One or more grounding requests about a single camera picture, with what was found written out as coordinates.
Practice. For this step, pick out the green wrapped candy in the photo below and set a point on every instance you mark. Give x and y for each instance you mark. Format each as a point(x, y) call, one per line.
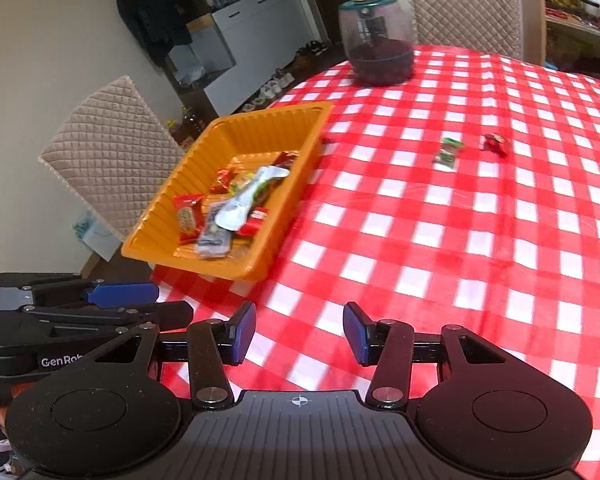
point(449, 152)

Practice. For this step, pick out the red checked tablecloth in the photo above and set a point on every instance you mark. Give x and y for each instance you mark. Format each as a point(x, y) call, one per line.
point(430, 235)

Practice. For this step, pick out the beige quilted chair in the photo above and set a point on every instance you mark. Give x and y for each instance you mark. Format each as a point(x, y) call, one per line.
point(467, 10)
point(110, 150)

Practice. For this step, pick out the small red white-print snack packet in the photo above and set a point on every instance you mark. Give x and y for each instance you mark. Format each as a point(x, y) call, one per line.
point(254, 221)

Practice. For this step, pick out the red yellow-label snack packet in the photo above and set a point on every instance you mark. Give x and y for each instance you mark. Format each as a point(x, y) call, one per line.
point(187, 217)

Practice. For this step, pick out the clear jar with dark base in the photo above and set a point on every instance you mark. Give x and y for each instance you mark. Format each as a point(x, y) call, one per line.
point(377, 45)

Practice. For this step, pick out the dark hanging jacket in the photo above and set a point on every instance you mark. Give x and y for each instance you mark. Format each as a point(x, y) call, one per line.
point(152, 15)

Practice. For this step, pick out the long white snack packet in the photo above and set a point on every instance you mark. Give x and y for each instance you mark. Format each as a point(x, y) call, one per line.
point(245, 197)

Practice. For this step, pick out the row of shoes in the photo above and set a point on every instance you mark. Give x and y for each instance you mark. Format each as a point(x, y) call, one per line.
point(280, 80)

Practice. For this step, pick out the orange plastic tray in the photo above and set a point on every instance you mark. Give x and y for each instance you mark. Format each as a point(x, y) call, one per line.
point(290, 125)

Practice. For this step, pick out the white cabinet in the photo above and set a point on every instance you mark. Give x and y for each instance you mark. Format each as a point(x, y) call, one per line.
point(260, 45)

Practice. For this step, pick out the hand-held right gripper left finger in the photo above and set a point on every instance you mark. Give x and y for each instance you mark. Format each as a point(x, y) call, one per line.
point(243, 332)

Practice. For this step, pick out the yellow green snack packet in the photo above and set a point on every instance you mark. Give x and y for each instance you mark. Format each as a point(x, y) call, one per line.
point(225, 180)

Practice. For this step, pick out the clear dark-print snack packet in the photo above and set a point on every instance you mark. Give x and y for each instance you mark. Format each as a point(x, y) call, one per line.
point(214, 240)

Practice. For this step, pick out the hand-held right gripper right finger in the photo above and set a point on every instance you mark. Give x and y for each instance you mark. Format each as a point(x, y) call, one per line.
point(357, 332)

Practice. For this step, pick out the wooden shelf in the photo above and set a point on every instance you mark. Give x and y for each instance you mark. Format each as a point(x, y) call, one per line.
point(535, 20)

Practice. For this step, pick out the large red snack packet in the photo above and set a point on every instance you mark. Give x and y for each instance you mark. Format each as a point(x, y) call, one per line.
point(286, 160)

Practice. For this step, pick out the red wrapped candy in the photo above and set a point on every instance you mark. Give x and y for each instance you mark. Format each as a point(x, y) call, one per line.
point(495, 143)

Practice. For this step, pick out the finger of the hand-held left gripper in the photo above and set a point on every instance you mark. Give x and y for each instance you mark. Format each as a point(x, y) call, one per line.
point(170, 314)
point(125, 294)

